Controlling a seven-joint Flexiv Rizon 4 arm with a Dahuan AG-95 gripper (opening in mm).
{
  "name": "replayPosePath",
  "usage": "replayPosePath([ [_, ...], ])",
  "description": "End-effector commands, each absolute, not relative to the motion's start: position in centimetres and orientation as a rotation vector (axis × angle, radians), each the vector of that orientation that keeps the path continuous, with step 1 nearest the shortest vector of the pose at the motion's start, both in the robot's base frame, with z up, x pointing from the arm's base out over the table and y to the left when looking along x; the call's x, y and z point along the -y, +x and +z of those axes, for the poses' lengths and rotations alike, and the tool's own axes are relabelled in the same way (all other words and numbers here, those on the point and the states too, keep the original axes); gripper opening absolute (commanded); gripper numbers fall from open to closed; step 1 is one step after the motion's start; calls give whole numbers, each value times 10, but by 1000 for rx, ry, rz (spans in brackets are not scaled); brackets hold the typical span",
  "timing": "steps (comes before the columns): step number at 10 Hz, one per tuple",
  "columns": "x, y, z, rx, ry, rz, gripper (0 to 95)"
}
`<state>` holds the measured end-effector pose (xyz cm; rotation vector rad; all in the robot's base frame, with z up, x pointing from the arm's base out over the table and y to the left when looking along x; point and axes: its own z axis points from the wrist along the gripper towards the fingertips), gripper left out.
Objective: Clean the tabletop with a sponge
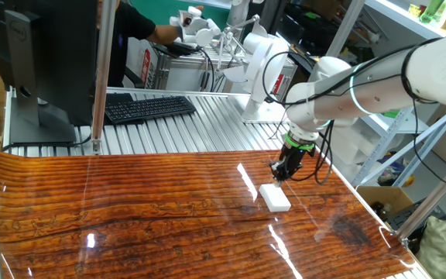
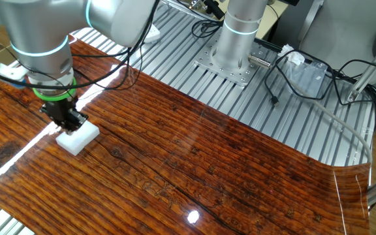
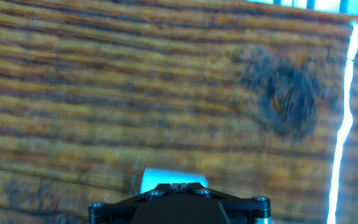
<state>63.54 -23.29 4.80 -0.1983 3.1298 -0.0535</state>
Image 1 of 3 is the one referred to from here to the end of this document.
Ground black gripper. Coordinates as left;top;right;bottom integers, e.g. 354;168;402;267
269;146;317;188

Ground white rectangular sponge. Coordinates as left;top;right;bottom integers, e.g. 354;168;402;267
258;183;293;213

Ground white haptic control device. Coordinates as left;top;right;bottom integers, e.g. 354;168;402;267
168;5;298;126

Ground operator bare forearm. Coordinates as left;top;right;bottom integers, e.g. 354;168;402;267
145;23;180;46

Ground white foam block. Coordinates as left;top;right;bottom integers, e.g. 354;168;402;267
331;126;377;175

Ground brown cardboard box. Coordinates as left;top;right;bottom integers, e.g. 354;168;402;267
356;184;416;226

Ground silver aluminium equipment case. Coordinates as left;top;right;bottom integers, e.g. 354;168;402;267
151;52;297;94

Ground black keyboard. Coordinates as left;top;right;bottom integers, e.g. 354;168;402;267
104;95;197;126

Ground wood grain table mat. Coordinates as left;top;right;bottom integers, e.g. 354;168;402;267
0;148;435;279

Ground beige fabric sack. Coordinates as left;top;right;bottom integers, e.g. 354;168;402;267
416;215;446;279

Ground white box with red print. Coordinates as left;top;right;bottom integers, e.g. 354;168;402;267
125;40;153;89

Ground white metal shelf rack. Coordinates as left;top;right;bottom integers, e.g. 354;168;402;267
338;0;446;189

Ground operator black shirt torso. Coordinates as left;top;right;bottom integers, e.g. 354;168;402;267
108;0;157;88

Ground black computer monitor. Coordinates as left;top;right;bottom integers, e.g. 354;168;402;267
0;0;100;146

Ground green flange ring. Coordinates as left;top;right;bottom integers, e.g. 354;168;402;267
284;133;316;151

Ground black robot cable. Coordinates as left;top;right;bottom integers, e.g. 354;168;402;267
261;36;446;193

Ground black monitor cable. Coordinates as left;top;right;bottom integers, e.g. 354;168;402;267
1;133;93;152

